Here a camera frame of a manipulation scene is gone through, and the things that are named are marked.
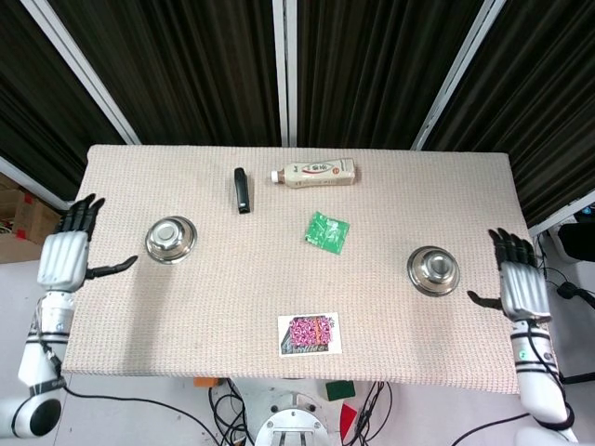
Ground white frame post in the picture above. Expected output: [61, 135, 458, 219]
[411, 0, 509, 151]
[20, 0, 141, 146]
[0, 155, 74, 215]
[527, 190, 595, 237]
[271, 0, 298, 148]

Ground black pleated curtain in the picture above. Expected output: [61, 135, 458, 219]
[0, 0, 595, 229]

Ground stainless steel bowl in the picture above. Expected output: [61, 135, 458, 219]
[406, 245, 462, 297]
[144, 216, 200, 266]

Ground black white device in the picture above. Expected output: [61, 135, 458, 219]
[556, 222, 595, 262]

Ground green block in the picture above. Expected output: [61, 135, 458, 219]
[324, 380, 357, 402]

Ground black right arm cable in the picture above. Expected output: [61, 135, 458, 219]
[355, 324, 575, 446]

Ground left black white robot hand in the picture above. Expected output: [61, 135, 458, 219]
[36, 193, 139, 294]

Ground green foil sachet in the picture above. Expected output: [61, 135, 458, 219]
[304, 211, 350, 256]

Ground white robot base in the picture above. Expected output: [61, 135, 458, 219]
[253, 378, 344, 446]

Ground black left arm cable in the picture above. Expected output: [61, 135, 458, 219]
[39, 338, 255, 446]

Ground black floor cables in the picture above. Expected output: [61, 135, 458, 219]
[534, 231, 595, 387]

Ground beige milk tea bottle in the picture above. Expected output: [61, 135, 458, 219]
[271, 157, 362, 190]

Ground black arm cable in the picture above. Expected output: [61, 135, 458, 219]
[39, 338, 255, 446]
[355, 324, 575, 446]

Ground brown cardboard box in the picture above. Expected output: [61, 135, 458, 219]
[0, 174, 72, 265]

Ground white photo postcard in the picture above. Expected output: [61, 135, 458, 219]
[277, 312, 344, 358]

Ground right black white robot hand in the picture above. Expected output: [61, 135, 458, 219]
[467, 227, 552, 324]

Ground beige waffle tablecloth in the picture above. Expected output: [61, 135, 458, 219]
[59, 144, 534, 395]

